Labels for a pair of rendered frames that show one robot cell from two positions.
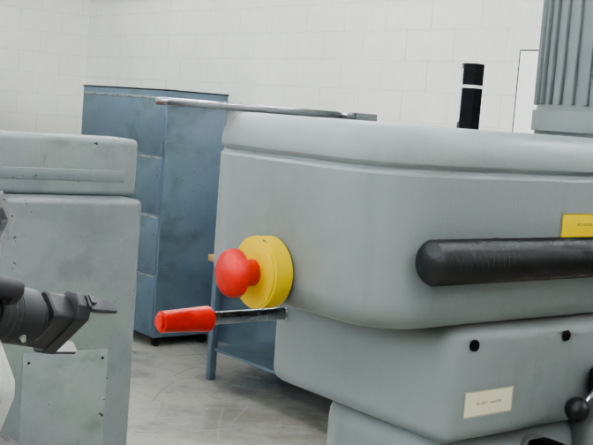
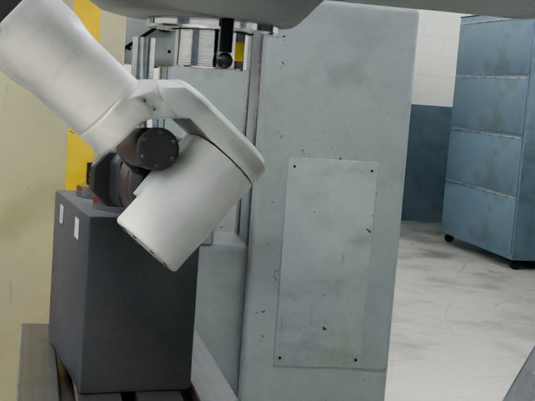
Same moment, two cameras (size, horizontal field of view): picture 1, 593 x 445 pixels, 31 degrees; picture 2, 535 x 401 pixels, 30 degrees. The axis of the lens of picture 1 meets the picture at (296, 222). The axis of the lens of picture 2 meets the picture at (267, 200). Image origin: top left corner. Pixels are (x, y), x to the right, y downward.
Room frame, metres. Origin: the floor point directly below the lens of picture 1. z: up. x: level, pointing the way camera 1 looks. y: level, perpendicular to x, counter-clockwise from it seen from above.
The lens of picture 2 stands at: (0.44, -0.47, 1.27)
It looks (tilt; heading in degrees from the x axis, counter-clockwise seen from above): 7 degrees down; 25
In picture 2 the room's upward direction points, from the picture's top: 4 degrees clockwise
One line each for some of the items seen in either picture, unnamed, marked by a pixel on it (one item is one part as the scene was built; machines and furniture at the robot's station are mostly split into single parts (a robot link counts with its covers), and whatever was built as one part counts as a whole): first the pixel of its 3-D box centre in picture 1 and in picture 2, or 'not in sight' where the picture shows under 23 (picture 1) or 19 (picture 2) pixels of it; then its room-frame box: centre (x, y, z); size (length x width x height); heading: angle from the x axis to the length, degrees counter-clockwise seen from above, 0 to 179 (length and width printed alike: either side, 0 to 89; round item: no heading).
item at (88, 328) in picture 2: not in sight; (119, 278); (1.38, 0.15, 1.04); 0.22 x 0.12 x 0.20; 46
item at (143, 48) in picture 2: not in sight; (141, 90); (1.35, 0.12, 1.26); 0.03 x 0.03 x 0.11
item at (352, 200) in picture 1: (470, 212); not in sight; (1.02, -0.17, 1.81); 0.47 x 0.26 x 0.16; 129
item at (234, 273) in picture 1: (239, 273); not in sight; (0.85, 0.04, 1.76); 0.04 x 0.03 x 0.04; 39
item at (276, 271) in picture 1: (262, 272); not in sight; (0.87, 0.02, 1.76); 0.06 x 0.02 x 0.06; 39
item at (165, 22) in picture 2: not in sight; (212, 25); (1.01, -0.15, 1.31); 0.09 x 0.09 x 0.01
